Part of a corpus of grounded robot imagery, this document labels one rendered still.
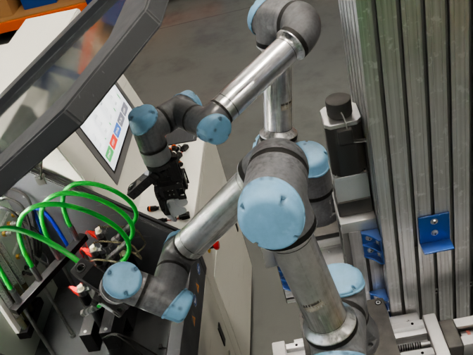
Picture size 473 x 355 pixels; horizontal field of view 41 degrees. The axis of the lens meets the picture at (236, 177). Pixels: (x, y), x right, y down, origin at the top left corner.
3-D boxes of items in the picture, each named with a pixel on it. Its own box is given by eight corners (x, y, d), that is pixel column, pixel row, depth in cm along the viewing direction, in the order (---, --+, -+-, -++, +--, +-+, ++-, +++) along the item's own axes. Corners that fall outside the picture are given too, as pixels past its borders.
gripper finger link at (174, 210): (190, 225, 175) (181, 200, 169) (169, 228, 176) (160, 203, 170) (191, 218, 177) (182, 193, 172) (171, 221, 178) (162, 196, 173)
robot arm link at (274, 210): (372, 329, 143) (298, 139, 113) (374, 387, 131) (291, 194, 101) (322, 335, 147) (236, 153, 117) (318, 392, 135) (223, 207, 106)
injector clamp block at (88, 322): (127, 363, 192) (110, 331, 183) (96, 366, 193) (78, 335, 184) (144, 279, 219) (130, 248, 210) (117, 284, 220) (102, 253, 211)
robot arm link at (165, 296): (200, 273, 140) (155, 254, 138) (190, 313, 131) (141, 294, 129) (188, 293, 144) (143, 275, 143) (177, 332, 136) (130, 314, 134)
